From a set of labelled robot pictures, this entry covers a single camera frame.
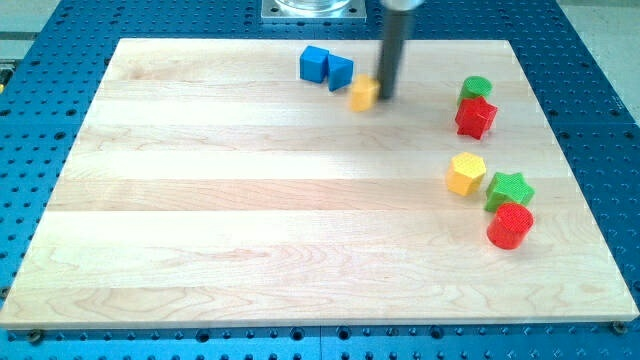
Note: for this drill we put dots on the green star block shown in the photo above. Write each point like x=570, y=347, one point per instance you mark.
x=507, y=188

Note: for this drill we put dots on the blue cube block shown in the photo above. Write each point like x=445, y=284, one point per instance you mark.
x=313, y=63

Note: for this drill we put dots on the blue triangular block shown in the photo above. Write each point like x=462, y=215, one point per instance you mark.
x=340, y=72

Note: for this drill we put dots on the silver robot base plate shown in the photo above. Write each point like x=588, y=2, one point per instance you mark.
x=312, y=10

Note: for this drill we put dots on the red cylinder block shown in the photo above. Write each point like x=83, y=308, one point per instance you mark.
x=510, y=226

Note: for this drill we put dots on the light wooden board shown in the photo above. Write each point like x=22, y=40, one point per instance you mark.
x=209, y=186

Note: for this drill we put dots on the yellow hexagon block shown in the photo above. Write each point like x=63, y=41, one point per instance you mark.
x=465, y=173

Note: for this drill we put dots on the red star block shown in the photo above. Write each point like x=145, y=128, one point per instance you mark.
x=475, y=117

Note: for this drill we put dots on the yellow heart block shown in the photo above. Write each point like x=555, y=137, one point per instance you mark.
x=364, y=93

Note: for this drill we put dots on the blue perforated metal table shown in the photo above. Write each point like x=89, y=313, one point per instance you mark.
x=51, y=90

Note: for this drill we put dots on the green cylinder block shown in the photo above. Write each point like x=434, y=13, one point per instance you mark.
x=475, y=86

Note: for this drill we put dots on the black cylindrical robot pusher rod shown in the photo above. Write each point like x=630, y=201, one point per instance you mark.
x=397, y=27

